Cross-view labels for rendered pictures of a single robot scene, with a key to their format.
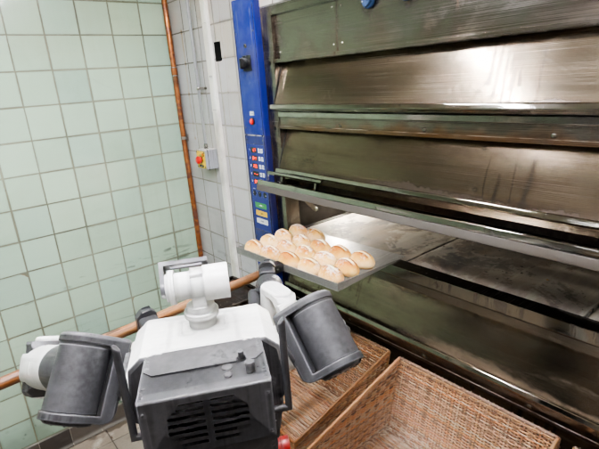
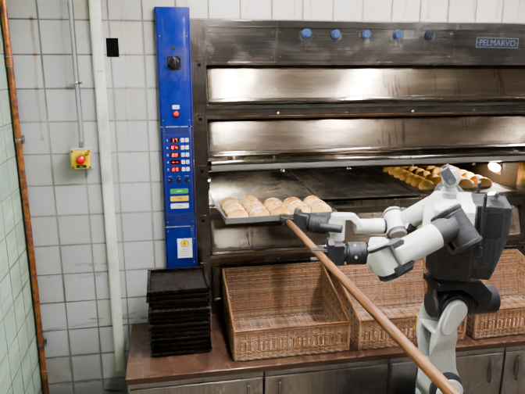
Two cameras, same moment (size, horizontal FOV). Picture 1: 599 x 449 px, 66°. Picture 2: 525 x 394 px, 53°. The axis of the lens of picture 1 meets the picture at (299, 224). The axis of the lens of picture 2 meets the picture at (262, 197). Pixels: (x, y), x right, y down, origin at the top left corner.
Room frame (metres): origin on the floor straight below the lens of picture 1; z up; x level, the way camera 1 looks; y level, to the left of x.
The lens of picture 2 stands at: (0.48, 2.26, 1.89)
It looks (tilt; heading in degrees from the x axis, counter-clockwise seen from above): 14 degrees down; 298
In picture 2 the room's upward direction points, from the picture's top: straight up
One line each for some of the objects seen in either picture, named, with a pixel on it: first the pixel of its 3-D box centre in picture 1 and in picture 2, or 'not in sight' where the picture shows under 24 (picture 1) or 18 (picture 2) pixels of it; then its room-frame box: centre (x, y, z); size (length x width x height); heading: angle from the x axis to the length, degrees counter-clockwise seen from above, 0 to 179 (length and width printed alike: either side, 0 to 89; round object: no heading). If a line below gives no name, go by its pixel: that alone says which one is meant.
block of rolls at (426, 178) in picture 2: not in sight; (434, 174); (1.08, -1.21, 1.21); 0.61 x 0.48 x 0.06; 128
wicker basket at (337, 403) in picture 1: (296, 377); (282, 306); (1.54, 0.05, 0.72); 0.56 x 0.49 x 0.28; 38
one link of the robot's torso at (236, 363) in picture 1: (213, 403); (462, 232); (0.72, 0.18, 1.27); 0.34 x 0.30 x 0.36; 101
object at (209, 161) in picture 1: (207, 158); (82, 158); (2.41, 0.45, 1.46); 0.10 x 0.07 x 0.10; 38
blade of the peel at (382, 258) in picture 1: (316, 251); (273, 207); (1.65, -0.06, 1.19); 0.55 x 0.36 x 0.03; 41
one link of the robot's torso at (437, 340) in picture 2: not in sight; (441, 345); (0.76, 0.19, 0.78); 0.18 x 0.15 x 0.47; 129
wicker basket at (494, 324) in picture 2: not in sight; (496, 290); (0.62, -0.68, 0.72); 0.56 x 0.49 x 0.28; 40
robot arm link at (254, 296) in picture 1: (266, 301); (331, 227); (1.27, 0.12, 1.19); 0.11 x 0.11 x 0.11; 6
